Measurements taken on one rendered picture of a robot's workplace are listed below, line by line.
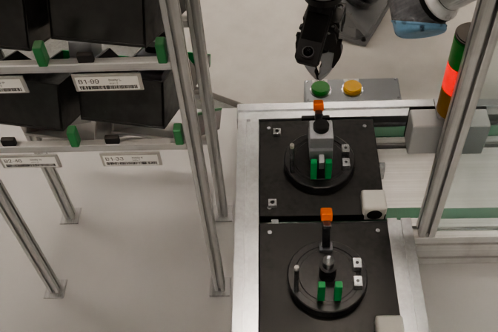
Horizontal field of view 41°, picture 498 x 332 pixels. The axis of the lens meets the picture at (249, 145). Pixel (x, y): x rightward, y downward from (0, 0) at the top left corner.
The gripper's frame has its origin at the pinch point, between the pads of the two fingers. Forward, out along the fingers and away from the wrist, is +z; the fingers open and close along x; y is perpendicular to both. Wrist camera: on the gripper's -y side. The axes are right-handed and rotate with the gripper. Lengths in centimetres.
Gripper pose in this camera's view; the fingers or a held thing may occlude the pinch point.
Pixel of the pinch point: (317, 77)
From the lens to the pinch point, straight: 136.6
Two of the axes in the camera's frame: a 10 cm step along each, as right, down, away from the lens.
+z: 0.5, 6.4, 7.7
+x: -9.5, -2.1, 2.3
